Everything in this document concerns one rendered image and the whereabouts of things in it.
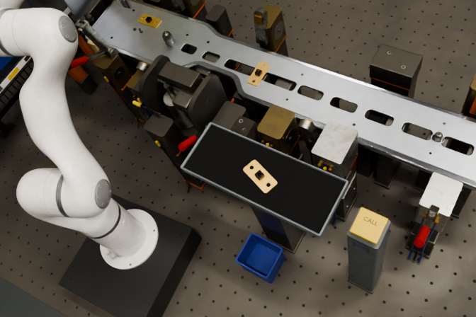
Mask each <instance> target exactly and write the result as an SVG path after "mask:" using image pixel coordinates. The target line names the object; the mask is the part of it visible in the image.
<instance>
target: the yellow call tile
mask: <svg viewBox="0 0 476 317"><path fill-rule="evenodd" d="M387 223H388V218H386V217H383V216H381V215H379V214H376V213H375V212H372V211H370V210H368V209H365V208H363V207H361V208H360V210H359V212H358V214H357V216H356V218H355V220H354V222H353V224H352V226H351V228H350V230H349V232H350V233H351V234H353V235H356V236H358V237H360V238H362V239H364V240H366V241H369V242H371V243H373V244H375V245H377V244H378V241H379V240H380V237H381V236H382V234H383V231H384V229H385V227H386V225H387Z"/></svg>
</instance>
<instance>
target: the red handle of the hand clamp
mask: <svg viewBox="0 0 476 317"><path fill-rule="evenodd" d="M107 54H108V53H107V52H106V51H105V50H101V51H99V52H96V53H93V54H90V55H88V56H83V57H80V58H78V59H75V60H72V63H71V64H70V66H71V67H72V68H75V67H78V66H81V65H82V64H86V63H88V62H90V61H91V60H94V59H97V58H99V57H102V56H105V55H107Z"/></svg>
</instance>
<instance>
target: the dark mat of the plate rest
mask: <svg viewBox="0 0 476 317"><path fill-rule="evenodd" d="M253 160H256V161H257V162H258V163H259V164H260V165H261V166H262V167H263V168H264V169H265V170H266V171H267V172H268V173H269V174H270V175H271V176H272V177H273V178H274V179H275V180H276V181H277V185H276V186H275V187H274V188H273V189H271V190H270V191H269V192H267V193H264V192H263V191H262V190H261V189H260V188H259V187H258V185H257V184H256V183H255V182H254V181H253V180H252V179H251V178H250V177H249V176H248V175H247V174H246V173H245V172H244V170H243V169H244V167H245V166H247V165H248V164H249V163H251V162H252V161H253ZM184 168H186V169H188V170H190V171H192V172H194V173H196V174H198V175H200V176H202V177H204V178H207V179H208V180H211V181H213V182H214V183H217V184H218V185H221V186H222V187H224V188H227V189H228V190H231V191H232V192H235V193H237V194H238V195H241V196H242V197H245V198H247V199H249V200H251V201H253V202H255V203H257V204H259V205H261V206H263V207H265V208H267V209H269V210H271V211H273V212H275V213H277V214H279V215H281V216H283V217H286V218H288V219H290V220H292V221H294V222H296V223H298V224H300V225H302V226H304V227H306V228H308V229H310V230H312V231H314V232H316V233H318V234H319V233H320V231H321V230H322V227H323V226H324V223H325V221H326V220H327V218H328V216H329V214H330V212H331V210H332V208H333V206H334V205H335V203H336V201H337V199H338V197H339V195H340V193H341V191H342V189H343V187H344V186H345V184H346V183H345V182H343V181H341V180H338V179H336V178H333V177H331V176H329V175H327V174H324V173H322V172H320V171H317V170H315V169H313V168H310V167H308V166H306V165H303V164H301V163H298V162H297V161H294V160H292V159H290V158H287V157H285V156H282V155H280V154H277V153H276V152H274V151H271V150H269V149H266V148H264V147H262V146H259V145H257V144H255V143H252V142H250V141H248V140H245V139H243V138H241V137H238V136H236V135H234V134H231V133H229V132H226V131H224V130H223V129H220V128H218V127H215V126H213V125H211V126H210V128H209V129H208V131H207V132H206V133H205V135H204V137H203V138H202V139H201V141H200V143H199V144H198V145H197V147H196V148H195V150H194V152H193V153H192V155H191V157H190V158H189V160H188V161H187V162H186V164H185V166H184Z"/></svg>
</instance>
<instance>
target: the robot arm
mask: <svg viewBox="0 0 476 317"><path fill-rule="evenodd" d="M24 1H25V0H0V57H20V56H31V57H32V58H33V61H34V68H33V72H32V74H31V75H30V76H29V78H28V79H27V81H26V82H25V83H24V85H23V87H22V89H21V91H20V94H19V100H20V105H21V110H22V113H23V118H24V121H25V125H26V127H27V130H28V133H29V135H30V137H31V139H32V140H33V142H34V143H35V145H36V146H37V147H38V148H39V150H41V152H43V153H44V154H45V155H46V156H48V157H49V158H50V159H51V160H52V161H53V162H54V163H55V165H56V166H57V167H58V168H38V169H35V170H32V171H29V172H27V173H26V174H25V175H24V176H23V177H22V178H21V179H20V181H19V183H18V186H17V190H16V197H17V200H18V203H19V204H20V206H21V207H22V208H23V209H24V210H25V211H26V212H27V213H29V214H30V215H31V216H33V217H35V218H37V219H40V220H43V221H46V222H48V223H51V224H55V225H58V226H62V227H65V228H68V229H73V230H76V231H80V232H82V233H83V234H84V235H86V236H88V237H89V238H91V239H92V240H94V241H95V242H97V243H99V244H100V249H101V255H102V256H103V259H104V260H105V261H106V262H107V263H108V264H109V265H111V266H112V267H114V268H117V269H119V270H129V269H132V268H135V267H137V266H139V265H141V264H142V263H144V262H145V261H146V260H147V259H148V258H149V257H150V255H151V254H152V253H153V251H154V249H155V247H156V245H157V241H158V235H159V232H158V227H157V223H156V222H155V220H154V219H153V218H152V216H151V215H149V214H148V213H147V212H145V211H142V210H140V209H129V210H126V209H124V208H123V207H122V206H121V205H119V204H118V203H117V202H116V201H115V200H114V199H113V198H111V184H110V182H109V179H108V177H107V175H106V174H105V172H104V170H103V169H102V167H101V166H100V165H99V163H98V162H97V160H96V159H95V158H94V157H93V156H92V154H91V153H90V152H89V150H88V149H87V148H86V147H85V146H84V144H83V143H82V141H81V140H80V138H79V135H78V134H77V132H76V130H75V128H74V125H73V122H72V119H71V115H70V112H69V107H68V103H67V97H66V93H65V79H66V75H67V71H68V69H69V66H70V64H71V63H72V60H73V58H74V56H75V55H76V53H77V48H78V42H79V41H78V33H77V29H76V27H75V24H74V23H73V21H72V20H71V18H70V17H69V16H68V15H66V14H65V13H63V12H62V11H59V10H57V9H55V8H23V9H19V8H20V7H21V5H22V3H23V2H24ZM116 1H120V2H121V4H122V5H123V7H125V8H130V9H131V8H132V6H131V5H130V2H129V1H128V0H116Z"/></svg>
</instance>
